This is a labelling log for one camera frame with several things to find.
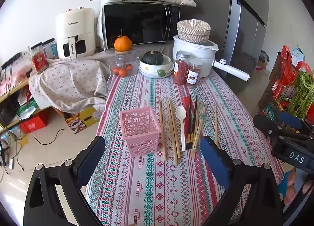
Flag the black floor cable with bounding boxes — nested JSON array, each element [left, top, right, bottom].
[[23, 128, 66, 146]]

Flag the large red plastic bag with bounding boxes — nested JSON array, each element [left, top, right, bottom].
[[276, 45, 296, 87]]

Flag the patterned striped tablecloth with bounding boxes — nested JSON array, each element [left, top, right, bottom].
[[86, 45, 285, 226]]

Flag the white air fryer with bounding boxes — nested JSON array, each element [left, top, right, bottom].
[[55, 7, 97, 60]]

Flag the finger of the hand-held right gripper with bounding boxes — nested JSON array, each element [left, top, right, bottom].
[[253, 114, 310, 141], [279, 111, 314, 134]]

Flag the wooden shelf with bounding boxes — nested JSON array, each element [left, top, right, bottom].
[[0, 79, 53, 134]]

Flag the black microwave oven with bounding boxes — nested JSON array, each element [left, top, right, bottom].
[[98, 0, 183, 51]]

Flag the green bag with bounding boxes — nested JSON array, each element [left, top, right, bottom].
[[17, 98, 38, 119]]

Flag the grey refrigerator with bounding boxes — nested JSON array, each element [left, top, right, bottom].
[[175, 0, 270, 94]]

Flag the red gift box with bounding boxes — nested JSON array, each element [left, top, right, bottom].
[[20, 116, 48, 134]]

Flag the black power strip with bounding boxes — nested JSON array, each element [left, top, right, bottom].
[[1, 53, 23, 70]]

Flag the woven rope basket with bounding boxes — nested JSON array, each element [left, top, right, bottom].
[[177, 19, 211, 44]]

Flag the teal box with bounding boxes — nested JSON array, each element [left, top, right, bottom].
[[43, 38, 58, 59]]

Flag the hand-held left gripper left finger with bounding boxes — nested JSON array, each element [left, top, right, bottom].
[[23, 136, 106, 226]]

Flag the white bowl with green knob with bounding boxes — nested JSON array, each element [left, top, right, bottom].
[[138, 55, 174, 78]]

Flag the small jar with red label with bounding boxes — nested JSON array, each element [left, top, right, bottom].
[[188, 59, 204, 88]]

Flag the red and white packet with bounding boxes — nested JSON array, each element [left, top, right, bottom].
[[272, 79, 285, 98]]

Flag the tall jar of red berries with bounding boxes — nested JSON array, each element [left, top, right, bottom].
[[173, 51, 191, 86]]

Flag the pink perforated plastic basket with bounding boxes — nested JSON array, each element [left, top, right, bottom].
[[119, 106, 162, 158]]

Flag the small cardboard box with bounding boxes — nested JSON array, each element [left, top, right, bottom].
[[256, 59, 268, 73]]

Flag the floral cloth furniture cover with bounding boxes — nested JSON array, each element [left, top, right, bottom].
[[28, 43, 175, 114]]

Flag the white plastic spoon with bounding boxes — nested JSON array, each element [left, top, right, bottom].
[[176, 106, 187, 152]]

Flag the green leafy vegetables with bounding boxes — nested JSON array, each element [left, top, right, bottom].
[[286, 71, 314, 119]]

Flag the dark green squash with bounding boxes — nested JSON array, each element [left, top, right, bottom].
[[142, 50, 164, 66]]

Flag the black wire rack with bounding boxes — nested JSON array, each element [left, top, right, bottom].
[[255, 51, 314, 143]]

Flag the large orange with stem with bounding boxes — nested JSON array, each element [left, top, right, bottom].
[[114, 30, 133, 52]]

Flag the white electric pot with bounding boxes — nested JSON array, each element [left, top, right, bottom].
[[173, 35, 251, 82]]

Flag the red plastic spoon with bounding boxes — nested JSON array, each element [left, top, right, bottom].
[[182, 96, 192, 136]]

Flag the blue and white box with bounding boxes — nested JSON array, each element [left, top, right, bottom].
[[292, 46, 306, 64]]

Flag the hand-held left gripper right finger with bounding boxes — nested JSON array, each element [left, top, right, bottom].
[[200, 136, 286, 226]]

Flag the red snack packet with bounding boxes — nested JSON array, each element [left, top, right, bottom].
[[31, 46, 48, 74]]

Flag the red plastic bag with vegetables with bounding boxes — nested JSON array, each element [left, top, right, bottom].
[[293, 61, 314, 79]]

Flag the clear glass jar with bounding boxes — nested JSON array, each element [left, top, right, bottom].
[[111, 49, 135, 77]]

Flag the printed yellow cardboard box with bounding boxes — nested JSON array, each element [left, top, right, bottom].
[[64, 107, 101, 134]]

